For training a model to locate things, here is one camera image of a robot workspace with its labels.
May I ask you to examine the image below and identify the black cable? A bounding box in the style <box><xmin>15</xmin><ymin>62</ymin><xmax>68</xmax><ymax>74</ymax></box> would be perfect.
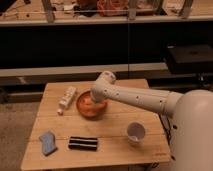
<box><xmin>159</xmin><ymin>114</ymin><xmax>176</xmax><ymax>161</ymax></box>

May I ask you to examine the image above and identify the white plastic bottle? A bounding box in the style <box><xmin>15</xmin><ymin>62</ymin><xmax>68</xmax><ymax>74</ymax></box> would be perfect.
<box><xmin>57</xmin><ymin>86</ymin><xmax>77</xmax><ymax>115</ymax></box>

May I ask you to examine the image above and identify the black box on right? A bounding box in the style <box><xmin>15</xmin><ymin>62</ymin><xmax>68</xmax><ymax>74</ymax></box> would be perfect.
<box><xmin>165</xmin><ymin>44</ymin><xmax>213</xmax><ymax>74</ymax></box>

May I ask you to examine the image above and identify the metal shelf rack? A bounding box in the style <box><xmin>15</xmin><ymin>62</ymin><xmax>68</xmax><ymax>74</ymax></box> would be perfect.
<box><xmin>0</xmin><ymin>0</ymin><xmax>213</xmax><ymax>27</ymax></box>

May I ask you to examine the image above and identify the blue sponge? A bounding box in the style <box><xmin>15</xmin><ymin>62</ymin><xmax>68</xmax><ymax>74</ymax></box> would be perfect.
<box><xmin>39</xmin><ymin>131</ymin><xmax>57</xmax><ymax>156</ymax></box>

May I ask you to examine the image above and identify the black striped rectangular object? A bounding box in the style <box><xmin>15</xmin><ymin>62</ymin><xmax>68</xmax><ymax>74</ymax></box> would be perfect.
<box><xmin>68</xmin><ymin>137</ymin><xmax>98</xmax><ymax>151</ymax></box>

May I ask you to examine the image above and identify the white paper cup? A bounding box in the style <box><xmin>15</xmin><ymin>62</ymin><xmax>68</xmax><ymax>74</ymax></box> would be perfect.
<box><xmin>126</xmin><ymin>122</ymin><xmax>145</xmax><ymax>145</ymax></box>

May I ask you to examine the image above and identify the orange ceramic bowl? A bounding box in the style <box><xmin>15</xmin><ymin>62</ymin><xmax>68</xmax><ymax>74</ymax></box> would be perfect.
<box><xmin>76</xmin><ymin>91</ymin><xmax>108</xmax><ymax>119</ymax></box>

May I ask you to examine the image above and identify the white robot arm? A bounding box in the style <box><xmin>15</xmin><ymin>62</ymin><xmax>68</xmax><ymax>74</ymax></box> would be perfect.
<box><xmin>91</xmin><ymin>71</ymin><xmax>213</xmax><ymax>171</ymax></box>

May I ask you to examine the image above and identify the wooden table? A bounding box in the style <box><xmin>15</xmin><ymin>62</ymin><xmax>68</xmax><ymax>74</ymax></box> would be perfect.
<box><xmin>21</xmin><ymin>81</ymin><xmax>170</xmax><ymax>171</ymax></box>

